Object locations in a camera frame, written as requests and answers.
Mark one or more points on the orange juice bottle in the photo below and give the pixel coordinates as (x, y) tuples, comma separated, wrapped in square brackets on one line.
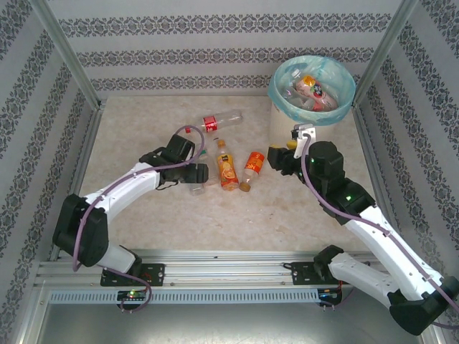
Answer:
[(227, 170)]

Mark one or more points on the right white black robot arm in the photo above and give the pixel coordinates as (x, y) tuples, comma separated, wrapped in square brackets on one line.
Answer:
[(376, 229)]

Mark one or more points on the white plastic waste bin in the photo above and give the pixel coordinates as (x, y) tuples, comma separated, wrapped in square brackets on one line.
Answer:
[(279, 125)]

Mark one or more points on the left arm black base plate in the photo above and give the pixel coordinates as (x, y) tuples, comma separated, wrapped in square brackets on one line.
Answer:
[(154, 274)]

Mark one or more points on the clear bottle blue cap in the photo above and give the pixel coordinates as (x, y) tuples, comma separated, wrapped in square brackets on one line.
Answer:
[(197, 190)]

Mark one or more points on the long clear cola bottle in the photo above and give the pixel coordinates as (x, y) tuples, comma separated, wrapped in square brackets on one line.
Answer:
[(222, 120)]

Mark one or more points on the small circuit board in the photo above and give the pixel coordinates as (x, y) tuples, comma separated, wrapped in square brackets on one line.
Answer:
[(132, 294), (330, 294)]

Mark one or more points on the aluminium frame post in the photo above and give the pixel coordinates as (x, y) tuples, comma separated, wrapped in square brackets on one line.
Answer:
[(384, 53), (68, 53)]

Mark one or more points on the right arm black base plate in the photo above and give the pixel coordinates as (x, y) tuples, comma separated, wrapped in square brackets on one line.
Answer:
[(301, 274)]

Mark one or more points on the white bin with blue liner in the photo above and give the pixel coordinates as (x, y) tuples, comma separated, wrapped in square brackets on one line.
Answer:
[(278, 96)]

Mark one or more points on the clear bottle orange NFC label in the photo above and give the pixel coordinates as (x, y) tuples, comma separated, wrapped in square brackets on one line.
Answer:
[(254, 163)]

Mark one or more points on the clear water bottle white cap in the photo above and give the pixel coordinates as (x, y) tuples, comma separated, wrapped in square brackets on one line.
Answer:
[(294, 75)]

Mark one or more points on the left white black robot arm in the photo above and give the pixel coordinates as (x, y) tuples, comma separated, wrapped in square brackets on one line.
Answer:
[(122, 186)]

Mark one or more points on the aluminium mounting rail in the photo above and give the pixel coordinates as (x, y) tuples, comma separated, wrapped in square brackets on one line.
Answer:
[(233, 265)]

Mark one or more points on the pink drink bottle yellow cap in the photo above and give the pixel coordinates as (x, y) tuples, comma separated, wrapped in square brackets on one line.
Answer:
[(317, 93)]

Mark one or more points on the grey metal plate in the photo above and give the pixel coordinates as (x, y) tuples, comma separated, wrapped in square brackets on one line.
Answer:
[(229, 322)]

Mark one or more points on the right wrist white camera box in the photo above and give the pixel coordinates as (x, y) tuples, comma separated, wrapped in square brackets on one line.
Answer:
[(306, 132)]

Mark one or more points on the aluminium side rail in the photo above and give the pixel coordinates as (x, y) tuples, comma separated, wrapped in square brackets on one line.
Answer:
[(369, 154), (90, 143)]

